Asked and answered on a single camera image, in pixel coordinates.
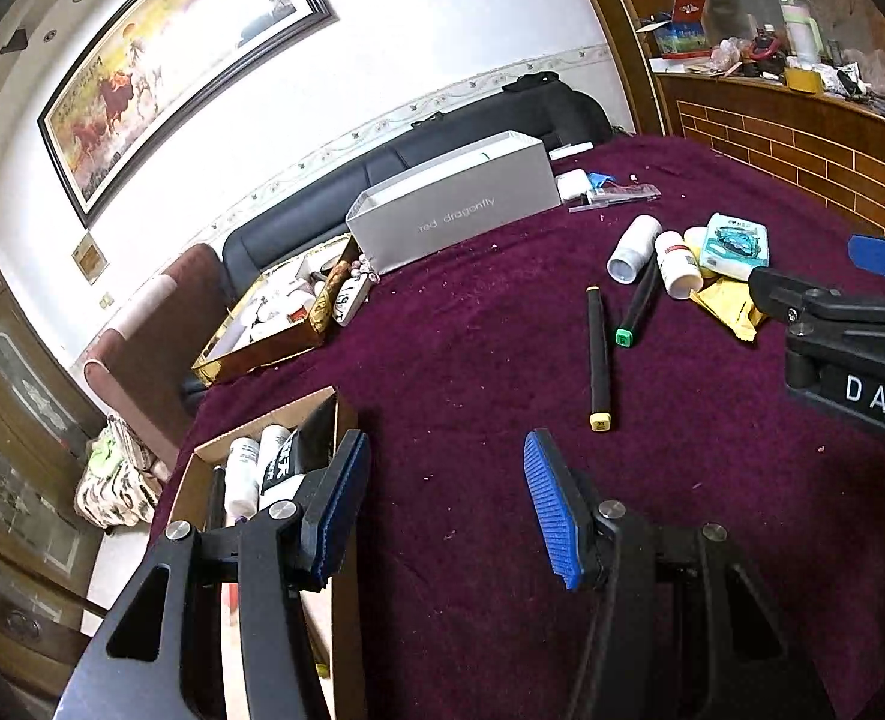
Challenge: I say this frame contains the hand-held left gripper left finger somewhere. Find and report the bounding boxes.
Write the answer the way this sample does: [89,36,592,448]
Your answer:
[56,429,373,720]

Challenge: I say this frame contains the black leather sofa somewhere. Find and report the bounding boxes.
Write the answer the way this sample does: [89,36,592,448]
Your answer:
[221,75,616,308]

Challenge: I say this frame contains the grey shoe box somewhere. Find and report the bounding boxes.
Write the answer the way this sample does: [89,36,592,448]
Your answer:
[344,130,563,276]

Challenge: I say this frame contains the wooden brick-pattern counter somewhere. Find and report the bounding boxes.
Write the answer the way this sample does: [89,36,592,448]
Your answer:
[652,64,885,241]

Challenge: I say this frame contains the white plastic bottle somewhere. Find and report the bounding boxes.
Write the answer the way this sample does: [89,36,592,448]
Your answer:
[607,215,663,284]

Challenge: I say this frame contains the brown cardboard box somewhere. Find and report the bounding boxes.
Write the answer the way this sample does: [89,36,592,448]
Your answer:
[153,386,361,720]

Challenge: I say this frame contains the framed horse painting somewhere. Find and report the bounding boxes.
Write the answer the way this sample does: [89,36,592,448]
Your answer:
[37,0,338,230]

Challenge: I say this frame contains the red coiled item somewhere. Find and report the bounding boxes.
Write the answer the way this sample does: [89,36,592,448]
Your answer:
[742,34,788,65]

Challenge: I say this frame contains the pile of assorted clutter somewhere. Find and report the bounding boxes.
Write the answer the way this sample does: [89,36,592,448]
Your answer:
[824,37,885,125]

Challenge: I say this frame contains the small gold wall plaque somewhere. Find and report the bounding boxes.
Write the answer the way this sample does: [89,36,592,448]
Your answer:
[71,232,109,286]

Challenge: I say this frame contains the reddish brown chair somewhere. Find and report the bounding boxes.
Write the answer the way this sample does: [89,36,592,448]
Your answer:
[82,244,233,466]

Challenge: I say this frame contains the white bottle red label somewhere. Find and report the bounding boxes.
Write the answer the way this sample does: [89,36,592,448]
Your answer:
[653,230,706,301]

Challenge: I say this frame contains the yellow foil packet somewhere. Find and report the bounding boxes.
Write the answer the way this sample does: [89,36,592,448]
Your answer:
[691,276,769,342]

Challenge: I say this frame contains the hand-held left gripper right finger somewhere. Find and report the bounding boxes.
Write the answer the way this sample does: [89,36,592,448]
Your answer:
[523,429,837,720]

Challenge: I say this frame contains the white tumbler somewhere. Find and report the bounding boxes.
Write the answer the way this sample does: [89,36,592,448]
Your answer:
[779,0,822,68]

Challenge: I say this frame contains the white squeeze bottle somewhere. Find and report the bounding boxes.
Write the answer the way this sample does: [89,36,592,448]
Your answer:
[224,439,262,518]

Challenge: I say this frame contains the blue green box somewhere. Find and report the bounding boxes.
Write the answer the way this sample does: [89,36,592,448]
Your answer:
[652,21,713,57]

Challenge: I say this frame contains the teal white tissue packet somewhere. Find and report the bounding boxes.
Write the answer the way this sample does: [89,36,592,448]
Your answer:
[698,214,773,282]

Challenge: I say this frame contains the slim grey pen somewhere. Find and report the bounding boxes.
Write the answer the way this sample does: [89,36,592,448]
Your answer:
[568,195,638,215]

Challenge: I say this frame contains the gold gift box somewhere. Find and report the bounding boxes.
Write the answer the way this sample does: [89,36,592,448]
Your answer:
[191,234,361,387]

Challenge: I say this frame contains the white printed small pouch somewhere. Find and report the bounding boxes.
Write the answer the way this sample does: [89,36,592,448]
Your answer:
[333,274,374,327]

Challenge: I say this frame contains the black marker green cap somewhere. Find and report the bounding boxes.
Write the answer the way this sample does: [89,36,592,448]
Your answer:
[614,255,661,350]

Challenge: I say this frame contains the black marker yellow caps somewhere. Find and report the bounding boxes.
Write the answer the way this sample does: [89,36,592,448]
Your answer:
[587,285,614,432]

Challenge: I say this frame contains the wooden glass-door cabinet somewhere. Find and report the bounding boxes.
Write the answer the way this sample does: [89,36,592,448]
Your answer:
[0,232,106,691]

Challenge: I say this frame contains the black white patterned bag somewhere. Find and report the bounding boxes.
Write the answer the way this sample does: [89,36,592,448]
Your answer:
[74,416,162,530]

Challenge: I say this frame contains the black white bagged packet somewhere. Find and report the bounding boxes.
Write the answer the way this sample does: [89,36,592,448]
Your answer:
[260,427,338,496]

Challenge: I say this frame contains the toothbrush in clear packaging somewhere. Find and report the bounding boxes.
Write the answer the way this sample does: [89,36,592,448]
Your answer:
[584,184,662,205]

